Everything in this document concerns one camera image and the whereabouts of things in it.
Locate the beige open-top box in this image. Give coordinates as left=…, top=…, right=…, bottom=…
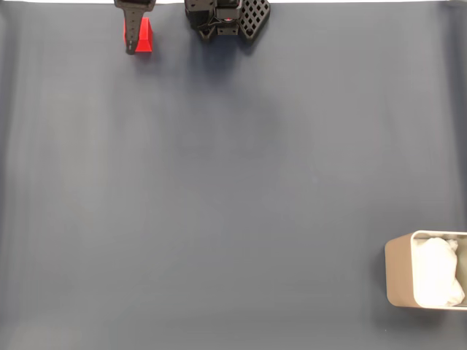
left=384, top=230, right=467, bottom=311

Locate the red cube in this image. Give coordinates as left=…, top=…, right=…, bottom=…
left=123, top=17, right=153, bottom=54

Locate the dark grey table mat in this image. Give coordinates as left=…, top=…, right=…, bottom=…
left=0, top=2, right=467, bottom=350

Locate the white crumpled cloth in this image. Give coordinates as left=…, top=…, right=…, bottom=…
left=414, top=236, right=466, bottom=308

